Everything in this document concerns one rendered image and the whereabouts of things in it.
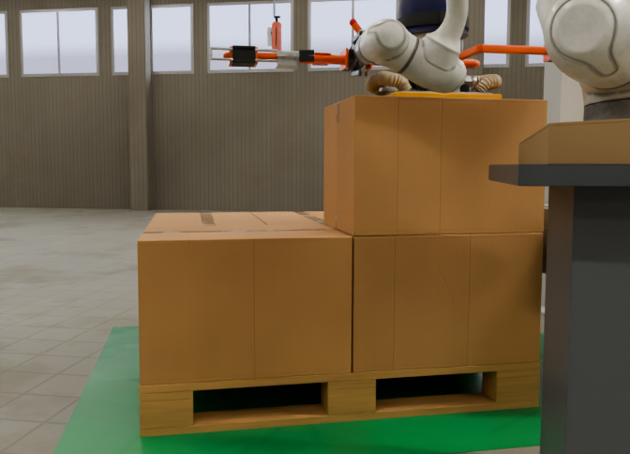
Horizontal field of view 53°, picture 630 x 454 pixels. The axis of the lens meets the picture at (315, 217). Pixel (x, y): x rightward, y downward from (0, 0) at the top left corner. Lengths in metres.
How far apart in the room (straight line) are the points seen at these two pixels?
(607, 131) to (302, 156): 9.07
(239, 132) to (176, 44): 1.76
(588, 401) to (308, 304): 0.78
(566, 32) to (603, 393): 0.71
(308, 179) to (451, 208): 8.34
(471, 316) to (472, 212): 0.31
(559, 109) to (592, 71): 2.16
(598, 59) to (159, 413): 1.39
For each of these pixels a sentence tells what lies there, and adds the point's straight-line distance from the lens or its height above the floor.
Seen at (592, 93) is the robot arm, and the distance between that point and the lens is 1.47.
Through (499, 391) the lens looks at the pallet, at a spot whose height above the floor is 0.06.
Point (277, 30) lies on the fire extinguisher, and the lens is 10.06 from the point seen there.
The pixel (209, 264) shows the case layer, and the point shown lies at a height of 0.48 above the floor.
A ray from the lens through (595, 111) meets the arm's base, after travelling 1.46.
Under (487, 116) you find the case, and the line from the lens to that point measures 1.96.
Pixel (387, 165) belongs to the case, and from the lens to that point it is 1.84.
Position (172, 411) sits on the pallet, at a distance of 1.88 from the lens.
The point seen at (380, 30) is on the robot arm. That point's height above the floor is 1.08.
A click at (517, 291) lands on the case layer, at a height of 0.37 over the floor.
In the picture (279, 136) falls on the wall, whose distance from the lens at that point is 10.29.
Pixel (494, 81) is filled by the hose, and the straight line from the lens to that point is 2.06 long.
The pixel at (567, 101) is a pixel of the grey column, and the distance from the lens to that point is 3.44.
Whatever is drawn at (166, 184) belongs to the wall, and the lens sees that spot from 10.86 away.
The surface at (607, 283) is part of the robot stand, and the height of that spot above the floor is 0.51.
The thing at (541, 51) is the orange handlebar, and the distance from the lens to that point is 1.97.
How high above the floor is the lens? 0.75
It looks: 5 degrees down
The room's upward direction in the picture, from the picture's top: straight up
